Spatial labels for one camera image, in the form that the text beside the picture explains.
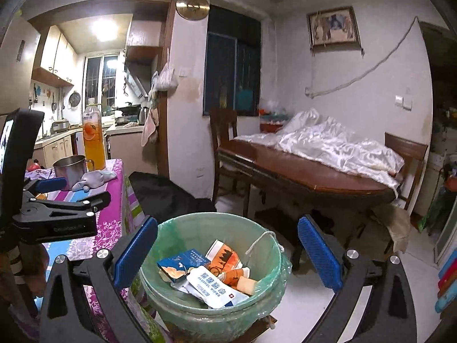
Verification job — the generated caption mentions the steel range hood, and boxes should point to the steel range hood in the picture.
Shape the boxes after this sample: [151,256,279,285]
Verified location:
[123,69,151,99]

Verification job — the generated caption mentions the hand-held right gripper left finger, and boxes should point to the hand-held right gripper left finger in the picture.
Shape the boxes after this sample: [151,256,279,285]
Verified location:
[39,216,159,343]

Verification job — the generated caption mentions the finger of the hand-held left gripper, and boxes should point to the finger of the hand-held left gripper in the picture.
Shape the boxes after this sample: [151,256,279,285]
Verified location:
[12,192,112,224]
[23,177,68,201]

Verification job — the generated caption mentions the white wall cable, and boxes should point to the white wall cable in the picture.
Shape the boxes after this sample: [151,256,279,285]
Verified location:
[304,16,420,99]

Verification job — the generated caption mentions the kitchen window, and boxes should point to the kitchen window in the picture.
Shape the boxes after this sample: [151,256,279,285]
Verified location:
[85,54,120,109]

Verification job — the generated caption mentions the white and orange carton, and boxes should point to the white and orange carton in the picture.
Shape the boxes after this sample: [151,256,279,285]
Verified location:
[207,239,243,275]

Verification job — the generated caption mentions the green plastic basket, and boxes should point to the green plastic basket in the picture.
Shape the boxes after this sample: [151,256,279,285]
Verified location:
[260,112,291,124]

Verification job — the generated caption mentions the dark window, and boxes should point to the dark window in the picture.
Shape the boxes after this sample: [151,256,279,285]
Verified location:
[203,5,266,117]

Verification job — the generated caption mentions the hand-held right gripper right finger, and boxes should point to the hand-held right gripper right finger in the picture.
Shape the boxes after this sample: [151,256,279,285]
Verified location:
[297,214,418,343]

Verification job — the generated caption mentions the hanging pink towel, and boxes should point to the hanging pink towel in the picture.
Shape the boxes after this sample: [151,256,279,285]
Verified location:
[141,109,159,147]

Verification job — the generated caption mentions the white plastic sheet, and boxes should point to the white plastic sheet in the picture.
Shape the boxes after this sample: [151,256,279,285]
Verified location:
[234,109,406,188]

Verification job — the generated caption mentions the hanging white plastic bag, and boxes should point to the hanging white plastic bag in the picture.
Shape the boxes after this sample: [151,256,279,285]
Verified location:
[157,62,179,91]

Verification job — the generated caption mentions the orange striped paper cup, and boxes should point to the orange striped paper cup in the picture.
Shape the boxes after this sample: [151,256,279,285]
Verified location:
[221,266,258,295]

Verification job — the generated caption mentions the tall-backed wooden chair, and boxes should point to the tall-backed wooden chair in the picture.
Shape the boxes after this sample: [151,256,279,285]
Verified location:
[209,108,250,208]

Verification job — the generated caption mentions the kitchen ceiling light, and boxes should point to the kitchen ceiling light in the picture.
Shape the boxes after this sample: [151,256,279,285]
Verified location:
[91,16,120,40]

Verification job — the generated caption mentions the grey refrigerator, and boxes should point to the grey refrigerator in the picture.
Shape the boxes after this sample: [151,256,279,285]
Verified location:
[0,25,41,115]

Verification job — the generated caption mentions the framed wall picture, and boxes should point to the framed wall picture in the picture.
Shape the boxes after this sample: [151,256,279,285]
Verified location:
[306,6,362,51]

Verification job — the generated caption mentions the kitchen wall cabinets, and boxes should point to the kitchen wall cabinets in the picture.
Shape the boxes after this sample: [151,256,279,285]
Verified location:
[31,25,77,87]

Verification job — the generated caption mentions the gold wall clock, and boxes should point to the gold wall clock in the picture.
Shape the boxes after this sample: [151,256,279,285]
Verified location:
[176,0,211,20]

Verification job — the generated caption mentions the low-backed wooden chair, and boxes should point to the low-backed wooden chair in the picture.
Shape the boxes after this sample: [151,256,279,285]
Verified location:
[384,132,429,210]

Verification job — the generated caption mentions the waste bin with green bag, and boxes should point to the waste bin with green bag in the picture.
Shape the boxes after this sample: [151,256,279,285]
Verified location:
[139,212,292,333]

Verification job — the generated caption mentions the white wipes packet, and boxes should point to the white wipes packet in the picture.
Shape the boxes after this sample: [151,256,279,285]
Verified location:
[186,265,250,308]

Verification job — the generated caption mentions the purple blue patterned tablecloth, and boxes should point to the purple blue patterned tablecloth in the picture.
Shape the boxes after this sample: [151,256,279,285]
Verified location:
[14,159,158,343]

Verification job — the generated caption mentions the black cloth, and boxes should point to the black cloth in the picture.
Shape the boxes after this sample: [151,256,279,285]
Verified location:
[129,171,217,215]

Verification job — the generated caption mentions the steel pot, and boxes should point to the steel pot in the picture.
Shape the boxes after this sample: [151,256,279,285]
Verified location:
[53,155,95,190]

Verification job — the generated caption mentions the beige cloth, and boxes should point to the beige cloth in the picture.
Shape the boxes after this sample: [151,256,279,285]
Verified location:
[371,205,413,254]

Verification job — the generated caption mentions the blue and white carton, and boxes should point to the blue and white carton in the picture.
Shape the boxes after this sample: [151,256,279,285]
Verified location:
[157,248,211,284]

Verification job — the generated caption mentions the dark wooden dining table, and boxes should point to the dark wooden dining table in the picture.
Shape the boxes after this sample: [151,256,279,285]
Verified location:
[216,137,404,268]

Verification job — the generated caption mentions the orange juice bottle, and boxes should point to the orange juice bottle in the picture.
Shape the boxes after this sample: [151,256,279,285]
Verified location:
[82,104,107,171]

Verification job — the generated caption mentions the purple plastic bag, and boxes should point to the purple plastic bag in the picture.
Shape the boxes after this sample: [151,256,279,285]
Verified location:
[25,169,54,181]

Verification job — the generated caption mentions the kitchen counter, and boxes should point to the kitchen counter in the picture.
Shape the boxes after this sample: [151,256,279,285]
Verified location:
[34,125,84,167]

